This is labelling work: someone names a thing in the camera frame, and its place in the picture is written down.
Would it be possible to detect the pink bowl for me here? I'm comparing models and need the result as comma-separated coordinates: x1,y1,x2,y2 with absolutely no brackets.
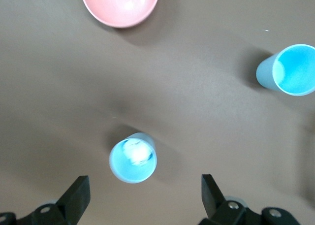
79,0,161,29

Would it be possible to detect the blue plastic cup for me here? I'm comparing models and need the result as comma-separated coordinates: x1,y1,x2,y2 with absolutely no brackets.
109,132,158,184
255,44,315,96

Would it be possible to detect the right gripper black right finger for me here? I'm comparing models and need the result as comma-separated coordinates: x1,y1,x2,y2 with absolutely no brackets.
198,173,302,225

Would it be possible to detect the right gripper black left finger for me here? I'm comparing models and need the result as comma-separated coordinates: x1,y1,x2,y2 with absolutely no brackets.
0,175,91,225

